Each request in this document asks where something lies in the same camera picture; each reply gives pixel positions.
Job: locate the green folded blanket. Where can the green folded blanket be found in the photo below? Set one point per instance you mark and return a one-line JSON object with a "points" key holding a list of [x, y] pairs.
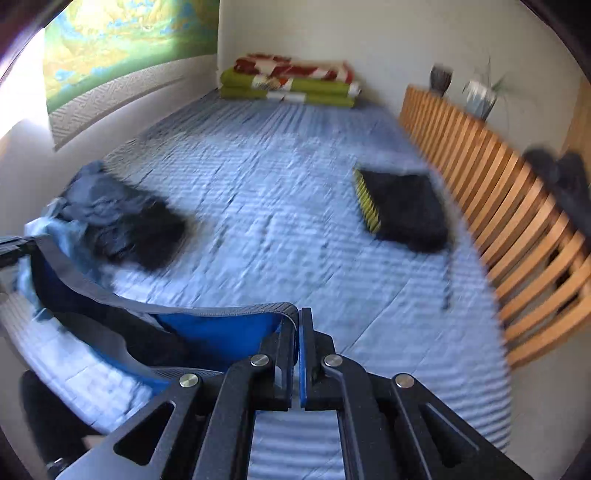
{"points": [[295, 86]]}

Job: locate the green map wall poster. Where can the green map wall poster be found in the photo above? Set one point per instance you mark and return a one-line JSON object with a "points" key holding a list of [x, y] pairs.
{"points": [[124, 41]]}

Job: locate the blue quilted bed cover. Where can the blue quilted bed cover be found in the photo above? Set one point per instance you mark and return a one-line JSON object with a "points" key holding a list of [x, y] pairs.
{"points": [[258, 194]]}

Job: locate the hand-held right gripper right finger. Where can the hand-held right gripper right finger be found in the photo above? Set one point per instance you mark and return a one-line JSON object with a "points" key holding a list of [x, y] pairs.
{"points": [[303, 360]]}

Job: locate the white potted plant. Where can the white potted plant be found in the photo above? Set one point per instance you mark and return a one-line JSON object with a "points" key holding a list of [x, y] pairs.
{"points": [[485, 92]]}

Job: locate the blue underwear with grey waistband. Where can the blue underwear with grey waistband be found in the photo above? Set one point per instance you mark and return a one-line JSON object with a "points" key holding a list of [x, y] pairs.
{"points": [[217, 325]]}

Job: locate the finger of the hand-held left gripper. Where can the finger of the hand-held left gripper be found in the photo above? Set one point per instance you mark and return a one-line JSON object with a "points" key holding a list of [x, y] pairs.
{"points": [[14, 249]]}

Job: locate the dark cloth on rail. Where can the dark cloth on rail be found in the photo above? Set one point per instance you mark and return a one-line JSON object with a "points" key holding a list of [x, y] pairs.
{"points": [[561, 177]]}

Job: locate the pile of dark clothes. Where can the pile of dark clothes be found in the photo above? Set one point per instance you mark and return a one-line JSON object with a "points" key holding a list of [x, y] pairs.
{"points": [[117, 217]]}

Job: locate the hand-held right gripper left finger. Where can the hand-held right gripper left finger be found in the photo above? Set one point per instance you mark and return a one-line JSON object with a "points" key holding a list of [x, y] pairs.
{"points": [[286, 369]]}

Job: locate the wooden slatted bed rail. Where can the wooden slatted bed rail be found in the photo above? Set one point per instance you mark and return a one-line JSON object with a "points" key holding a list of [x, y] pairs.
{"points": [[498, 194]]}

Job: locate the red and white blanket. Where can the red and white blanket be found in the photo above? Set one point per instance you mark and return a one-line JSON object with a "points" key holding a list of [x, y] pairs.
{"points": [[288, 67]]}

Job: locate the folded black clothes stack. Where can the folded black clothes stack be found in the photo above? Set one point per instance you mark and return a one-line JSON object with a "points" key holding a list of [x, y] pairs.
{"points": [[404, 207]]}

